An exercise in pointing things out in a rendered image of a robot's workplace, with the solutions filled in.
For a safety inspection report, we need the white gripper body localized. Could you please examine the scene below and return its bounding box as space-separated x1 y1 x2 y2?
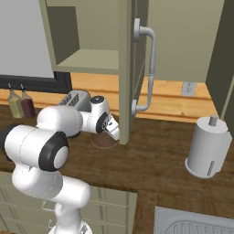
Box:
105 116 122 142

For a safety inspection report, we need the green open shelf cabinet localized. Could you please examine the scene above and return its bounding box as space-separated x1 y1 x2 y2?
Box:
38 0 121 76

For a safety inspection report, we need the silver toaster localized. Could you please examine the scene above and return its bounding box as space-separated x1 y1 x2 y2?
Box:
58 90 92 108

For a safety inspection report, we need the green drawer front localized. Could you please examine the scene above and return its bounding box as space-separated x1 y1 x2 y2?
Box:
0 195 130 234
0 175 130 209

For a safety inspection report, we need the dark red bottle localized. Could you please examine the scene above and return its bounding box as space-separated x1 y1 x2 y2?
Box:
19 83 37 120

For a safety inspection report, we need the white paper towel roll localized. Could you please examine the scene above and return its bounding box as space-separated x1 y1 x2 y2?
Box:
184 114 233 180

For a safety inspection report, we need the olive oil bottle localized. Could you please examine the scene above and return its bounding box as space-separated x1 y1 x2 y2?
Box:
6 82 25 120

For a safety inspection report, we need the grey sink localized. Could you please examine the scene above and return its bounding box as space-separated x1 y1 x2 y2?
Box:
153 206 234 234

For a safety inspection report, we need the green cabinet door with handle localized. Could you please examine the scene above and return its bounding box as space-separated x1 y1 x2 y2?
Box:
117 0 151 146

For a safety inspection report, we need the grey wall outlet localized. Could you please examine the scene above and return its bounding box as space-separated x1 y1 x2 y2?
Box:
181 80 197 98

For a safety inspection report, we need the grey cabinet door handle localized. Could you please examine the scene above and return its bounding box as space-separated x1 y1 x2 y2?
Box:
131 17 157 117

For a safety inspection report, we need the green wall cabinet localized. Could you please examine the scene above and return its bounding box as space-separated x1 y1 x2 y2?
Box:
143 0 227 84

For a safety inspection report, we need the window with black frame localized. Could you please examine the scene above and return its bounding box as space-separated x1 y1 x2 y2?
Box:
0 0 73 95

